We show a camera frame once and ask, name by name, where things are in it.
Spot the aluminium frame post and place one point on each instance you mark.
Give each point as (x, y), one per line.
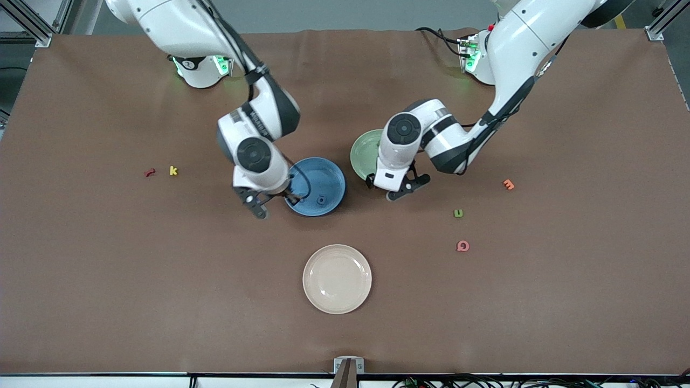
(43, 40)
(654, 33)

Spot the brown table mat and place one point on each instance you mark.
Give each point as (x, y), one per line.
(108, 296)

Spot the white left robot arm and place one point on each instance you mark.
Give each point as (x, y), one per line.
(533, 32)

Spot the green plate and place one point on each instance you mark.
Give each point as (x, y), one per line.
(364, 153)

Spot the blue plate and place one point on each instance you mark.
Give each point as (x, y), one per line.
(323, 178)

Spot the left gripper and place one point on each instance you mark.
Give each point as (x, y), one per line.
(370, 181)

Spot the pink letter Q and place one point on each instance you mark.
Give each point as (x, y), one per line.
(459, 246)

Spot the beige plate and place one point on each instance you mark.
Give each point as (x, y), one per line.
(337, 279)

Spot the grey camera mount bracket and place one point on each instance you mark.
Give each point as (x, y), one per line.
(349, 372)

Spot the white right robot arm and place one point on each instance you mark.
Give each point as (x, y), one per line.
(172, 27)

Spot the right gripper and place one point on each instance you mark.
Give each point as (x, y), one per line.
(291, 199)

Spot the orange letter E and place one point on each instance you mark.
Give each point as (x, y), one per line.
(508, 185)

